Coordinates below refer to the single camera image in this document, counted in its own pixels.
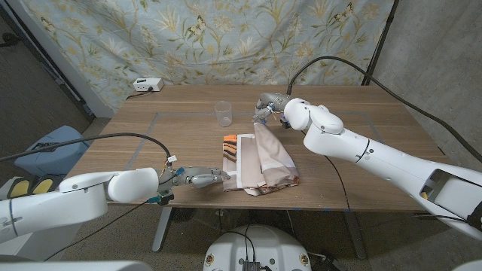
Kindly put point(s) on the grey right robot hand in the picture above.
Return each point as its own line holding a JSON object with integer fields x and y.
{"x": 273, "y": 103}

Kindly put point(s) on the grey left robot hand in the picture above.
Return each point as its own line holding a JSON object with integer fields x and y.
{"x": 199, "y": 177}

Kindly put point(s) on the beige orange patterned cloth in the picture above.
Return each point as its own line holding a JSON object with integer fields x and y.
{"x": 271, "y": 158}

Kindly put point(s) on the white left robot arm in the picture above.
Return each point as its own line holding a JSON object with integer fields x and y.
{"x": 75, "y": 197}

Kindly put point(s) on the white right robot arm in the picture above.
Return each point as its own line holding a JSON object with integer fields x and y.
{"x": 376, "y": 158}

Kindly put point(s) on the white left shoulder housing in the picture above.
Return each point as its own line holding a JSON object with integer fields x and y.
{"x": 75, "y": 266}

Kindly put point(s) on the white right shoulder housing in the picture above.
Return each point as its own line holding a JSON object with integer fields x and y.
{"x": 468, "y": 266}

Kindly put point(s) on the clear plastic cup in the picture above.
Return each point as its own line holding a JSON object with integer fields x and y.
{"x": 223, "y": 113}

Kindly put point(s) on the floral printed backdrop cloth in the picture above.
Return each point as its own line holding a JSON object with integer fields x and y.
{"x": 244, "y": 45}

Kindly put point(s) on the black round ribbed object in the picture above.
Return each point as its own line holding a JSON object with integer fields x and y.
{"x": 183, "y": 214}

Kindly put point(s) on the grey metal table leg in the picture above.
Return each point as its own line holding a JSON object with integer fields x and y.
{"x": 356, "y": 237}
{"x": 162, "y": 229}

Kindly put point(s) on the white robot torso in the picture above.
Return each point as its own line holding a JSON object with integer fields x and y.
{"x": 263, "y": 244}

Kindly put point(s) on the white power box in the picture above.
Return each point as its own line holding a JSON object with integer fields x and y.
{"x": 147, "y": 84}

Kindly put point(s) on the black backdrop stand pole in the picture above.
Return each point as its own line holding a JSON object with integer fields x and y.
{"x": 378, "y": 45}

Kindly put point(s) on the black power adapter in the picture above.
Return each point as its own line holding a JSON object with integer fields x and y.
{"x": 327, "y": 265}

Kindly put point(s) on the black slipper yellow insole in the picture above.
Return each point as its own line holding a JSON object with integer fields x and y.
{"x": 19, "y": 187}
{"x": 43, "y": 184}

